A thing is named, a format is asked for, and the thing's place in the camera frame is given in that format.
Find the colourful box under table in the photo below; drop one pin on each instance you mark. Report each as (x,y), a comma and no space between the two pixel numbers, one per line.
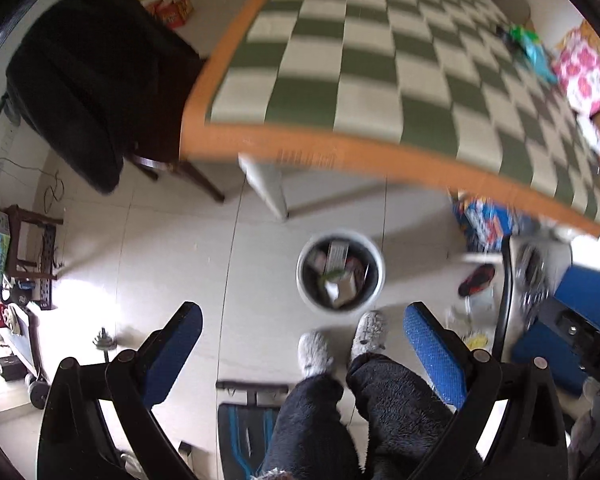
(485,224)

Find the grey fuzzy left slipper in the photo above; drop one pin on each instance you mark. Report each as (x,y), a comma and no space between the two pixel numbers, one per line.
(314,355)

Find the white plastic smiley bag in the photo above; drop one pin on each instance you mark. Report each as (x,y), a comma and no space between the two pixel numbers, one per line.
(474,320)

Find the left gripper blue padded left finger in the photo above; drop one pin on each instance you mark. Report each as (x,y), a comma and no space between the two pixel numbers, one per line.
(164,353)

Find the pink flower paper bag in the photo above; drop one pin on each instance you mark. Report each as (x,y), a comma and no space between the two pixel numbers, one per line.
(577,68)

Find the small metal dumbbell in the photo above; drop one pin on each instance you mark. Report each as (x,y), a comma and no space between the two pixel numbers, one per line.
(105,343)

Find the green white checkered table mat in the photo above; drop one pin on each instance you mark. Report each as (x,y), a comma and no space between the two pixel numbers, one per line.
(408,90)

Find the grey fuzzy slipper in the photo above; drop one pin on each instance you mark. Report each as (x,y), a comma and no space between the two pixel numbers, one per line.
(370,335)
(314,355)

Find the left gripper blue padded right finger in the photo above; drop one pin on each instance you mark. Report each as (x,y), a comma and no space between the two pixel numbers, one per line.
(440,351)

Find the light blue snack bag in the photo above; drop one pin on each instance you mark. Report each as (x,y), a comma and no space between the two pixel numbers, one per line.
(522,41)

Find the grey fuzzy right slipper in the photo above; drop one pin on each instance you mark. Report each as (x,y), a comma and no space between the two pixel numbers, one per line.
(370,335)

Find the green white medicine box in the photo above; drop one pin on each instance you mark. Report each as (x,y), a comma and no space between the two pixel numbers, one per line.
(339,287)

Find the red black sandal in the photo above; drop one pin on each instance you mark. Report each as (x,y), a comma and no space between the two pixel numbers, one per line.
(478,280)

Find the dark wooden chair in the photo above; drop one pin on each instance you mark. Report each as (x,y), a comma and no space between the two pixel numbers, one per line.
(158,151)

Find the black jacket on chair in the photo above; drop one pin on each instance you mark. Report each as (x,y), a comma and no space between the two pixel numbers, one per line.
(98,78)

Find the red orange cardboard box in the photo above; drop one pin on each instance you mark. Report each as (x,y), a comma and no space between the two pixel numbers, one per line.
(172,13)

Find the white stool with black frame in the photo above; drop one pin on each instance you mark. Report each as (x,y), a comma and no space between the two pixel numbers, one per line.
(533,267)

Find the white round trash bin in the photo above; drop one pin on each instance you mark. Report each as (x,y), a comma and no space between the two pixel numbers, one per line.
(336,250)

